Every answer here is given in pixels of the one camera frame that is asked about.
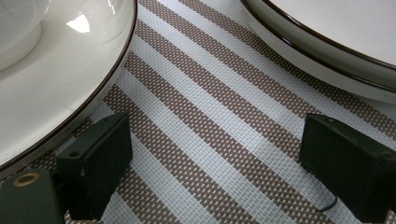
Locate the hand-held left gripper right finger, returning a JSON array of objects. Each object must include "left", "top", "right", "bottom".
[{"left": 299, "top": 113, "right": 396, "bottom": 223}]

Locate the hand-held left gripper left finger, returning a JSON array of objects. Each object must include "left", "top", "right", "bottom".
[{"left": 55, "top": 112, "right": 134, "bottom": 221}]

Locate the white plate with dark rim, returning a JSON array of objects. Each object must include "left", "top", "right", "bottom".
[
  {"left": 246, "top": 0, "right": 396, "bottom": 90},
  {"left": 0, "top": 0, "right": 139, "bottom": 175},
  {"left": 240, "top": 0, "right": 396, "bottom": 105}
]

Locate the white bowl with dark rim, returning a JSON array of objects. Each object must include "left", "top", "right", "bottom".
[{"left": 0, "top": 0, "right": 52, "bottom": 72}]

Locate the brown white striped placemat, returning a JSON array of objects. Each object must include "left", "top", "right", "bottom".
[{"left": 0, "top": 0, "right": 396, "bottom": 224}]

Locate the thin black wire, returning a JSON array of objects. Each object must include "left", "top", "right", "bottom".
[{"left": 316, "top": 195, "right": 339, "bottom": 213}]

